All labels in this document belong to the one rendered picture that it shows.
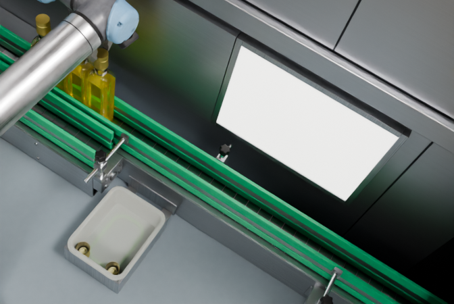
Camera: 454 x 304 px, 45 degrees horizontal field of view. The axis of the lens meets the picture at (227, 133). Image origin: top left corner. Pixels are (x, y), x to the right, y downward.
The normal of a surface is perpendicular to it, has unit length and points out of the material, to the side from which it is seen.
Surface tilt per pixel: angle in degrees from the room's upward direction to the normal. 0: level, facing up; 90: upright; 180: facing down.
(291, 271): 90
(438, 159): 90
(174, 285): 0
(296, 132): 90
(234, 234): 90
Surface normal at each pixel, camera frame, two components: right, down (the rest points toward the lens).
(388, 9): -0.50, 0.66
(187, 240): 0.20, -0.54
